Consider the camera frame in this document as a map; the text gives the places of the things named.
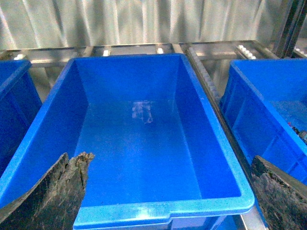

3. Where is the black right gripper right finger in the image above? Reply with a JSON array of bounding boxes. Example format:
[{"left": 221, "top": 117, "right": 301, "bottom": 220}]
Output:
[{"left": 251, "top": 155, "right": 307, "bottom": 230}]

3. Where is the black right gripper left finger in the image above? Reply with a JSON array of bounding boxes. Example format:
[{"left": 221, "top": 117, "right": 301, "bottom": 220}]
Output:
[{"left": 0, "top": 152, "right": 95, "bottom": 230}]

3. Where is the blue source bin with buttons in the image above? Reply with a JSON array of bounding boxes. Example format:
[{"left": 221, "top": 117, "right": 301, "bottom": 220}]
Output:
[{"left": 0, "top": 60, "right": 42, "bottom": 174}]

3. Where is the blue target bin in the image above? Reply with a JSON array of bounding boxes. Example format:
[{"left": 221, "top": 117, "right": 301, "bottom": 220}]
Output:
[{"left": 219, "top": 58, "right": 307, "bottom": 183}]

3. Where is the blue empty middle bin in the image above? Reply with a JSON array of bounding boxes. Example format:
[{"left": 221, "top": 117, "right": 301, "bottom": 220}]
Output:
[{"left": 0, "top": 54, "right": 255, "bottom": 230}]

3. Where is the metal roller rack frame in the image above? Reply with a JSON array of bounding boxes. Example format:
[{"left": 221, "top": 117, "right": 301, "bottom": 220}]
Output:
[{"left": 0, "top": 40, "right": 307, "bottom": 106}]

